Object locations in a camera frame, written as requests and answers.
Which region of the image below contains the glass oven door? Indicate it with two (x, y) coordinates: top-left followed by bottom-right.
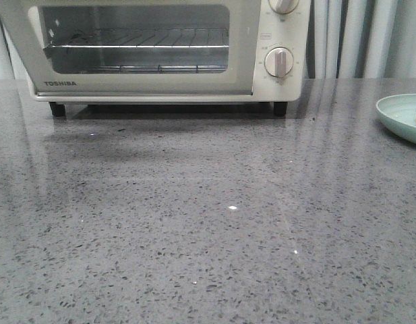
(0, 1), (261, 97)

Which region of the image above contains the lower cream oven knob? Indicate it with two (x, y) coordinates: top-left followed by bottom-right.
(264, 47), (294, 78)

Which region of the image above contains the cream oven knob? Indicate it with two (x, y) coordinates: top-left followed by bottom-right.
(264, 47), (294, 78)
(268, 0), (299, 15)

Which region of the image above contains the upper cream oven knob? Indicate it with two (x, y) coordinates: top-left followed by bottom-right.
(268, 0), (299, 15)

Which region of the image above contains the cream Toshiba toaster oven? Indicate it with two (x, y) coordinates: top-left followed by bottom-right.
(0, 0), (311, 118)

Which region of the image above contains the grey curtain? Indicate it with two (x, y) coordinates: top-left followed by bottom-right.
(0, 0), (416, 80)

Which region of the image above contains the light green plate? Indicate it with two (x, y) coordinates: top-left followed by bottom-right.
(376, 94), (416, 144)

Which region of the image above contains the wire oven rack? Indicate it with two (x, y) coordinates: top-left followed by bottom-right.
(43, 28), (229, 74)

